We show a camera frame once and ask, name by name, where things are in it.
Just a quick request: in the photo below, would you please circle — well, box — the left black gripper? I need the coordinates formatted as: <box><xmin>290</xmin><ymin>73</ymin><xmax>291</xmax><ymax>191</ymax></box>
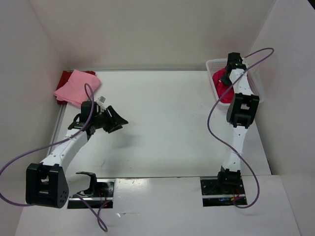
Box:
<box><xmin>92</xmin><ymin>105</ymin><xmax>128</xmax><ymax>133</ymax></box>

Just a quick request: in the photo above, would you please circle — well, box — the magenta t-shirt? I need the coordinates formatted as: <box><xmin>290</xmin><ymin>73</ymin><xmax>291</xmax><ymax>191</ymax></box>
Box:
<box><xmin>212</xmin><ymin>68</ymin><xmax>234</xmax><ymax>104</ymax></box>

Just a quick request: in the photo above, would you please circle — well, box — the light pink t-shirt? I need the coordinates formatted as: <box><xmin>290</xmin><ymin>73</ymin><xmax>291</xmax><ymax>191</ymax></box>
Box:
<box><xmin>54</xmin><ymin>70</ymin><xmax>101</xmax><ymax>108</ymax></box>

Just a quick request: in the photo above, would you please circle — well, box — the dark red t-shirt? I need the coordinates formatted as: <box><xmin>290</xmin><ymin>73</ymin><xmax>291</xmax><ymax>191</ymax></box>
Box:
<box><xmin>55</xmin><ymin>70</ymin><xmax>96</xmax><ymax>107</ymax></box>

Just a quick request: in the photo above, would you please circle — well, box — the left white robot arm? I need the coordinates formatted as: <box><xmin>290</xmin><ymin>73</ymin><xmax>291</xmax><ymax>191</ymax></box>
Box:
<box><xmin>26</xmin><ymin>101</ymin><xmax>128</xmax><ymax>208</ymax></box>

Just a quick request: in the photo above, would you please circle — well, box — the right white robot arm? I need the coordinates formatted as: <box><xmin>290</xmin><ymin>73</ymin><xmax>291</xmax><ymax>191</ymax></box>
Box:
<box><xmin>216</xmin><ymin>65</ymin><xmax>260</xmax><ymax>194</ymax></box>

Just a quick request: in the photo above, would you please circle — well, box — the white plastic basket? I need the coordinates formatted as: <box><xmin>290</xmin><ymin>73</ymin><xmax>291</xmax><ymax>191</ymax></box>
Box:
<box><xmin>205</xmin><ymin>58</ymin><xmax>265</xmax><ymax>103</ymax></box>

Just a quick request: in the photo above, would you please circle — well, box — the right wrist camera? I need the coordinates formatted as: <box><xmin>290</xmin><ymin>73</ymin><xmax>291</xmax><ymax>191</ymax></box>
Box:
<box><xmin>226</xmin><ymin>52</ymin><xmax>247</xmax><ymax>72</ymax></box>

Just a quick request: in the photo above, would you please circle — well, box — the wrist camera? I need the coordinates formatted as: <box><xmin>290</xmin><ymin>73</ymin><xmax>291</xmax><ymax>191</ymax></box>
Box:
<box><xmin>226</xmin><ymin>52</ymin><xmax>247</xmax><ymax>72</ymax></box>
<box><xmin>96</xmin><ymin>96</ymin><xmax>106</xmax><ymax>112</ymax></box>

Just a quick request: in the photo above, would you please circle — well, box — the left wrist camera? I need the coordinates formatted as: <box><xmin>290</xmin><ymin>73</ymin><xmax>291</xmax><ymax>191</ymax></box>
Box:
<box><xmin>96</xmin><ymin>96</ymin><xmax>106</xmax><ymax>112</ymax></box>

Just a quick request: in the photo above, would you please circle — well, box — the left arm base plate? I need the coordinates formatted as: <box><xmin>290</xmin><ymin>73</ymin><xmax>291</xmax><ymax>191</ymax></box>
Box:
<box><xmin>67</xmin><ymin>178</ymin><xmax>115</xmax><ymax>209</ymax></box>

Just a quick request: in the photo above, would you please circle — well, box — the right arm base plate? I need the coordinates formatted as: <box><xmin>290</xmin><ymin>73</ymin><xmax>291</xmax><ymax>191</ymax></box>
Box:
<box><xmin>200</xmin><ymin>177</ymin><xmax>248</xmax><ymax>207</ymax></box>

